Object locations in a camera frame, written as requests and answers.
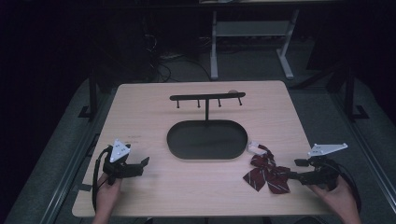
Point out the grey metal desk frame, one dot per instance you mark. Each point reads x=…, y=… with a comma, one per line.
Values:
x=250, y=28

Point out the dark red striped bow tie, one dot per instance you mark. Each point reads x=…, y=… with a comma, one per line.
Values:
x=267, y=174

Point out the person's right hand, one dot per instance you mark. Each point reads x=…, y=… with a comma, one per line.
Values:
x=337, y=200

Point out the black hook rack with tray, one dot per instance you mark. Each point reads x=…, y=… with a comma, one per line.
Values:
x=207, y=140

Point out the grey tape strip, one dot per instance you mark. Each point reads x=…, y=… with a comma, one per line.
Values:
x=84, y=187

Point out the person's left hand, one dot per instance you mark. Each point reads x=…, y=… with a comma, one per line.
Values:
x=107, y=194

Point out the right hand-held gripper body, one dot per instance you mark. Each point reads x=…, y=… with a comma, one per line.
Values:
x=323, y=172

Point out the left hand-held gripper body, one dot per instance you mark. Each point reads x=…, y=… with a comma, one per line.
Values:
x=120, y=168

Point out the black metal stand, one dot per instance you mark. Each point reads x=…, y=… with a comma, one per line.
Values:
x=92, y=96
x=350, y=93

